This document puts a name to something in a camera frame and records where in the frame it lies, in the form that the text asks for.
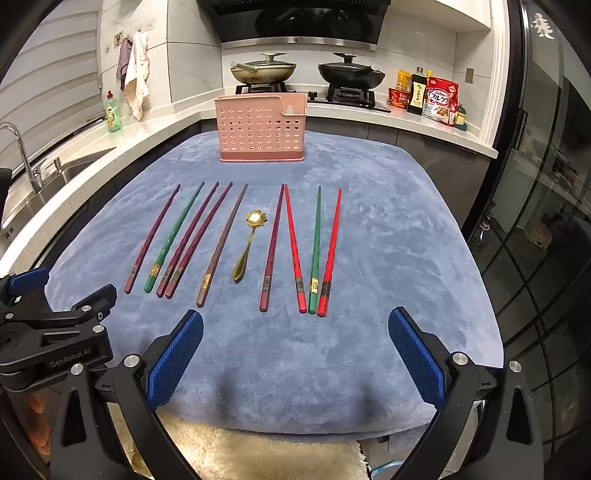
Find purple hanging cloth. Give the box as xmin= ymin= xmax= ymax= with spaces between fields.
xmin=116 ymin=38 xmax=134 ymax=93

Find white hanging towel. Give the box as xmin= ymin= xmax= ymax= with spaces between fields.
xmin=124 ymin=31 xmax=151 ymax=121

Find gold flower spoon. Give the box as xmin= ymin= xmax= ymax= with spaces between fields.
xmin=232 ymin=209 xmax=269 ymax=283

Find person's left hand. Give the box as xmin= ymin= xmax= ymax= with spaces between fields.
xmin=25 ymin=392 xmax=55 ymax=462

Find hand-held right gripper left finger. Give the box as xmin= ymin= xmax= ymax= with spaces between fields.
xmin=44 ymin=309 xmax=206 ymax=480

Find pink perforated utensil holder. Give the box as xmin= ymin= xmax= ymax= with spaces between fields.
xmin=215 ymin=91 xmax=309 ymax=164

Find bright red chopstick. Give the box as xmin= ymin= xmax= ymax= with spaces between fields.
xmin=283 ymin=184 xmax=308 ymax=315
xmin=317 ymin=188 xmax=343 ymax=318

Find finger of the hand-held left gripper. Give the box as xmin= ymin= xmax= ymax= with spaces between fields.
xmin=0 ymin=267 xmax=51 ymax=320
xmin=44 ymin=284 xmax=118 ymax=340

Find brown chopstick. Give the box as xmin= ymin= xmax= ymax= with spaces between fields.
xmin=195 ymin=183 xmax=249 ymax=308

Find blue plush blanket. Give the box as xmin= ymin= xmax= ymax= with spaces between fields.
xmin=28 ymin=129 xmax=506 ymax=437

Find window blinds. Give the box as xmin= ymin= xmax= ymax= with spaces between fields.
xmin=0 ymin=0 xmax=105 ymax=162

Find steel sink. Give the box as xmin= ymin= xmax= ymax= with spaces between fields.
xmin=9 ymin=148 xmax=116 ymax=222

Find black range hood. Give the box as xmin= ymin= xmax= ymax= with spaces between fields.
xmin=198 ymin=0 xmax=393 ymax=51

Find black gas stove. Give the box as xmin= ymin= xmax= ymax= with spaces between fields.
xmin=235 ymin=83 xmax=391 ymax=112

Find green dish soap bottle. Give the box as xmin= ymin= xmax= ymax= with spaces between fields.
xmin=105 ymin=90 xmax=124 ymax=134

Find green chopstick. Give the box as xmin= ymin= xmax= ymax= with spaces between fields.
xmin=308 ymin=185 xmax=322 ymax=315
xmin=143 ymin=181 xmax=206 ymax=294

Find black glass door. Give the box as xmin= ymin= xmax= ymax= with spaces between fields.
xmin=462 ymin=0 xmax=591 ymax=480

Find maroon chopstick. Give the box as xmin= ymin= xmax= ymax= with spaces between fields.
xmin=124 ymin=184 xmax=182 ymax=295

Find dark soy sauce bottle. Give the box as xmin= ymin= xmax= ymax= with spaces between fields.
xmin=407 ymin=67 xmax=428 ymax=116

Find red and white cereal bag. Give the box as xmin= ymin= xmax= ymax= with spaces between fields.
xmin=422 ymin=78 xmax=460 ymax=126

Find dark red chopstick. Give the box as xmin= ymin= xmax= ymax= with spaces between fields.
xmin=165 ymin=181 xmax=234 ymax=299
xmin=156 ymin=181 xmax=220 ymax=298
xmin=259 ymin=184 xmax=286 ymax=312

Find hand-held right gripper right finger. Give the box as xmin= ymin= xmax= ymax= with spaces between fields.
xmin=388 ymin=307 xmax=555 ymax=480

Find black wok with lid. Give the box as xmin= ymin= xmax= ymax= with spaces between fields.
xmin=317 ymin=52 xmax=386 ymax=90

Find beige wok with lid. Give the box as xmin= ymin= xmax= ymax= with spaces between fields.
xmin=230 ymin=53 xmax=297 ymax=86

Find chrome faucet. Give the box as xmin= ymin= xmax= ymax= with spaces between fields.
xmin=0 ymin=122 xmax=44 ymax=195

